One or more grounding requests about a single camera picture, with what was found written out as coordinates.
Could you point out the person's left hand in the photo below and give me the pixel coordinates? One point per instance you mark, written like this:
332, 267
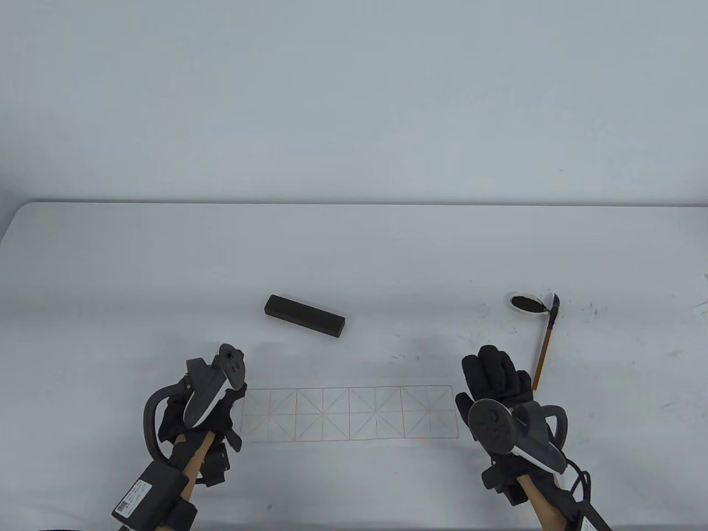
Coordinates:
227, 409

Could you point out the person's right hand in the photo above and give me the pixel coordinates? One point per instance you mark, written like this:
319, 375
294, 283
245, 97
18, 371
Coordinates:
492, 370

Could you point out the red grid calligraphy paper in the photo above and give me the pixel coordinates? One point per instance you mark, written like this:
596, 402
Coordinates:
332, 412

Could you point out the black bar paperweight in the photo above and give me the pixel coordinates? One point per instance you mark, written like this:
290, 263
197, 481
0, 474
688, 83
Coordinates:
304, 315

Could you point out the person's right forearm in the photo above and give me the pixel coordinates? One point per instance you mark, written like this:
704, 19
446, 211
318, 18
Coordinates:
539, 503

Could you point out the person's left forearm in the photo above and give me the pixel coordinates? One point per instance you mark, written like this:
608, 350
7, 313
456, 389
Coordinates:
193, 459

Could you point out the black labelled forearm box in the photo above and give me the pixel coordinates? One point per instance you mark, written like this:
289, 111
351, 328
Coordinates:
146, 492
594, 522

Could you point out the white ink dish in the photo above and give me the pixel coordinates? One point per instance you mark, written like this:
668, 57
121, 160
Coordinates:
525, 304

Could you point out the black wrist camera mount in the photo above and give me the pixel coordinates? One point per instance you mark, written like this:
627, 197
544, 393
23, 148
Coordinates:
213, 464
495, 478

